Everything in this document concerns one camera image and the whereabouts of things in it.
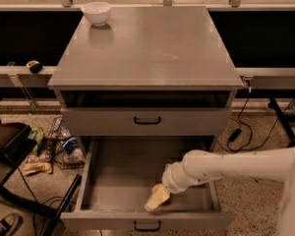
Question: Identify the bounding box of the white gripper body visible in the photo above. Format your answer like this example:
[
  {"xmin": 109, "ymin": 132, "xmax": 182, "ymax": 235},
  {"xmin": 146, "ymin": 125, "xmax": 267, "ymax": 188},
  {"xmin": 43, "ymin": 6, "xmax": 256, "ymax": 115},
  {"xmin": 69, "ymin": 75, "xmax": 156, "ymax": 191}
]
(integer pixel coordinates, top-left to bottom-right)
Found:
[{"xmin": 161, "ymin": 162, "xmax": 200, "ymax": 194}]

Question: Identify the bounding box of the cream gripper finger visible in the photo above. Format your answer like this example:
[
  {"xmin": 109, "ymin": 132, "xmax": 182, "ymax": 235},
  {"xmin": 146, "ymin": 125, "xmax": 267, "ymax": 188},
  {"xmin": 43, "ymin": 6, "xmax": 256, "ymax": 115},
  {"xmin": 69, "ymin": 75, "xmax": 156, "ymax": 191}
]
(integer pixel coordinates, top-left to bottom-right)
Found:
[{"xmin": 145, "ymin": 185, "xmax": 170, "ymax": 211}]

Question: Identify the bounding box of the orange fruit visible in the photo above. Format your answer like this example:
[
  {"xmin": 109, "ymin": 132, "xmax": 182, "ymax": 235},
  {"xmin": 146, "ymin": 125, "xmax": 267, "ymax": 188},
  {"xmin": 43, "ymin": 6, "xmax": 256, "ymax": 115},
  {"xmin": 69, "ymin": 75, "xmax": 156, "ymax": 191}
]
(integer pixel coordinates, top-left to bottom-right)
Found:
[{"xmin": 151, "ymin": 183, "xmax": 163, "ymax": 195}]

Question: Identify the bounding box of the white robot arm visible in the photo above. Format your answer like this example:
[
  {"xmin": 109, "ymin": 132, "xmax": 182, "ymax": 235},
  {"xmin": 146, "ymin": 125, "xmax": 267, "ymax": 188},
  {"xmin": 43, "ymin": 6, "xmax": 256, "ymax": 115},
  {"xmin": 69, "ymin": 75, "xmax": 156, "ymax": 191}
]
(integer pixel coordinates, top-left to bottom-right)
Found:
[{"xmin": 145, "ymin": 147, "xmax": 295, "ymax": 236}]

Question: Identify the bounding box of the grey open lower drawer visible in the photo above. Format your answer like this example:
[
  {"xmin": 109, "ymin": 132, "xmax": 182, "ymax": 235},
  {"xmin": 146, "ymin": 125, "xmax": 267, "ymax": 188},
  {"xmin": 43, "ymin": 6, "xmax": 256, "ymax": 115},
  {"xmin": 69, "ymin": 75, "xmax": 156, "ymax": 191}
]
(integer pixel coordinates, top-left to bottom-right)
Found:
[{"xmin": 61, "ymin": 136, "xmax": 233, "ymax": 232}]

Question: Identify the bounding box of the grey closed upper drawer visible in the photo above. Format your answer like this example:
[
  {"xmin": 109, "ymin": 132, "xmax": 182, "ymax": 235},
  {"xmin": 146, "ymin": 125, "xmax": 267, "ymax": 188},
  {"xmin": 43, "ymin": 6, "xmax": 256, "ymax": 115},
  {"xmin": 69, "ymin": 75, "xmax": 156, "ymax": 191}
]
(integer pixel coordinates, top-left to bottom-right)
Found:
[{"xmin": 61, "ymin": 108, "xmax": 231, "ymax": 136}]

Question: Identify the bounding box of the grey drawer cabinet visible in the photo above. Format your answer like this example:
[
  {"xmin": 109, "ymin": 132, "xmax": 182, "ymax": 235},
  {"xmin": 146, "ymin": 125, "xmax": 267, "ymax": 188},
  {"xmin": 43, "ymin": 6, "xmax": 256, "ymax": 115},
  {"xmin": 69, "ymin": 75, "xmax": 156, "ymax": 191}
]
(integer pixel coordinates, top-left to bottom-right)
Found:
[{"xmin": 47, "ymin": 5, "xmax": 244, "ymax": 149}]

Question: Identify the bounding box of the snack bag on floor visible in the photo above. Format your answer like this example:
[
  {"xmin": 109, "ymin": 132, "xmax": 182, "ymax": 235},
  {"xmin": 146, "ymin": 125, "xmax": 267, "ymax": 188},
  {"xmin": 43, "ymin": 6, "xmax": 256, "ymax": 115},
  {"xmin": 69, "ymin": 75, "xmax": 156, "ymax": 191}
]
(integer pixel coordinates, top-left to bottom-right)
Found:
[{"xmin": 23, "ymin": 126, "xmax": 56, "ymax": 176}]

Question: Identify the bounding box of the black white sneaker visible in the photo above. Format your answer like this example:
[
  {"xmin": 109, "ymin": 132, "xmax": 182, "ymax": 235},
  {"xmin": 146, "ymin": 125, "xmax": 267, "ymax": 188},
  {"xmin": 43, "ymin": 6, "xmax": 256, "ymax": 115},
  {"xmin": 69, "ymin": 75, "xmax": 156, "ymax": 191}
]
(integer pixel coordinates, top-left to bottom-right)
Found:
[{"xmin": 0, "ymin": 213, "xmax": 20, "ymax": 236}]

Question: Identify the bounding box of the black yellow tape measure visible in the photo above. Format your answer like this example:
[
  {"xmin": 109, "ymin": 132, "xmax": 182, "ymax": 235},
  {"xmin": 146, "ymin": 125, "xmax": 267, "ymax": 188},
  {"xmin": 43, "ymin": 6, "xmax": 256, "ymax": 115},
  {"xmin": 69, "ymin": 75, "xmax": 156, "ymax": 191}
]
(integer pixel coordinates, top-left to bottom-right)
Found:
[{"xmin": 27, "ymin": 60, "xmax": 42, "ymax": 74}]

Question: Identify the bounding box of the white ceramic bowl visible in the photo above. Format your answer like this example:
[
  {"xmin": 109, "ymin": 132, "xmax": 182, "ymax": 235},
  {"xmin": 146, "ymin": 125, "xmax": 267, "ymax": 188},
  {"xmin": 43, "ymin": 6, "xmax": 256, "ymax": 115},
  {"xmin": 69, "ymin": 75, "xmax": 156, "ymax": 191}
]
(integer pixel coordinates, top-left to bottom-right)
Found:
[{"xmin": 82, "ymin": 2, "xmax": 112, "ymax": 26}]

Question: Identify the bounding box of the wire basket with items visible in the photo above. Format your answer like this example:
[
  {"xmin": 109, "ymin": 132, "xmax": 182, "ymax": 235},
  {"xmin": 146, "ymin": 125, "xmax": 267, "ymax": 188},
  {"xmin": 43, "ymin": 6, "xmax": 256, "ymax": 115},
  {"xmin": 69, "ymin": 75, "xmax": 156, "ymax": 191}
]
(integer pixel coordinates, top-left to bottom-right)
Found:
[{"xmin": 49, "ymin": 117, "xmax": 86, "ymax": 170}]

